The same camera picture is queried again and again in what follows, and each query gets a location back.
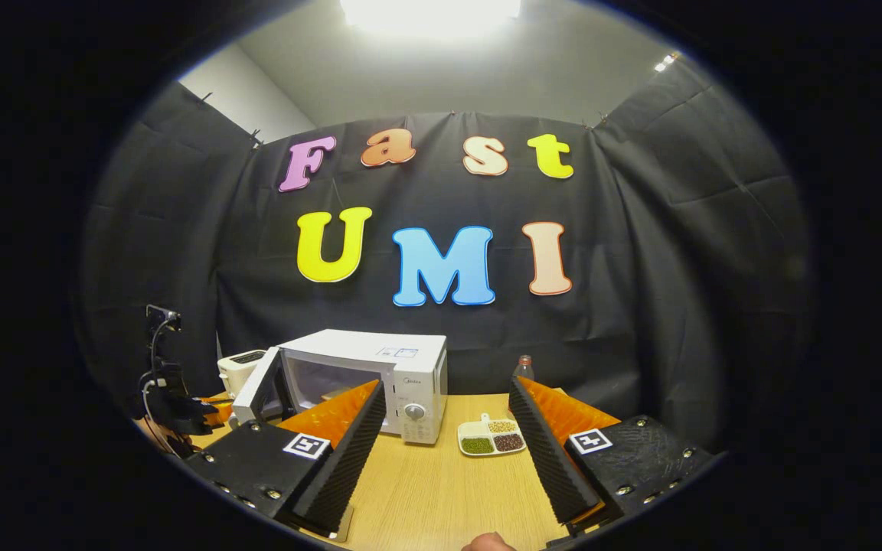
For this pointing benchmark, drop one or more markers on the clear plastic water bottle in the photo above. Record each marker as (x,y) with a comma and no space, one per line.
(524,371)

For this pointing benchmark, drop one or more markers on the white toaster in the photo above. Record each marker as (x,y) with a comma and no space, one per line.
(236,371)

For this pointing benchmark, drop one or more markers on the pile of dark red beans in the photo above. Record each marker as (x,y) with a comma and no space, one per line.
(508,442)

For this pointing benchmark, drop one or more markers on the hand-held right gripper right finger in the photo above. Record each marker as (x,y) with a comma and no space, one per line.
(552,467)

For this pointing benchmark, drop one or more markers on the white divided plate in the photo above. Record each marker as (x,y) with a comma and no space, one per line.
(473,427)

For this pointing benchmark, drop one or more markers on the pile of yellow soybeans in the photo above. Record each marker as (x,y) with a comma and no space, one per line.
(502,426)

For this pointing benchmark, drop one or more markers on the pile of green beans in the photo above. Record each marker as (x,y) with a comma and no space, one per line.
(477,445)

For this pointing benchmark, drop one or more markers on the white microwave oven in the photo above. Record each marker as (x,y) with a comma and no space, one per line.
(410,360)

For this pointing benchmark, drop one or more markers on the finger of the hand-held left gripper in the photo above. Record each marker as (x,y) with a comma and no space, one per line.
(217,409)

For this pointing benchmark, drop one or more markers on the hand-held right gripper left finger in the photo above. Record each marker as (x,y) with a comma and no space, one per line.
(341,474)

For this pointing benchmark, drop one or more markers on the large ceiling light panel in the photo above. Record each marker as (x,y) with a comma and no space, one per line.
(429,17)

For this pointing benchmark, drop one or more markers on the small ceiling light panel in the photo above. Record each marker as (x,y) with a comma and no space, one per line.
(666,62)

